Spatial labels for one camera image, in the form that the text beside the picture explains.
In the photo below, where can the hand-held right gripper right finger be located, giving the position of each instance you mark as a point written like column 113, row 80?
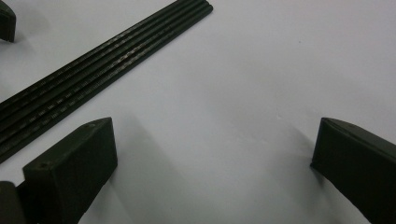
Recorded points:
column 358, row 168

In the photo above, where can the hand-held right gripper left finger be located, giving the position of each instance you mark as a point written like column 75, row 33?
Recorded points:
column 74, row 168

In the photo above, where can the black grooved rail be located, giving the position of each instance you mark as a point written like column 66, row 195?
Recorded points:
column 93, row 53

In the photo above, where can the black ribbed strip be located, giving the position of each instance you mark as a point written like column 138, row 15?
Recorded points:
column 93, row 90

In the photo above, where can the black chopstick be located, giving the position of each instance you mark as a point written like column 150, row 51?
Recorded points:
column 93, row 81
column 93, row 72
column 93, row 62

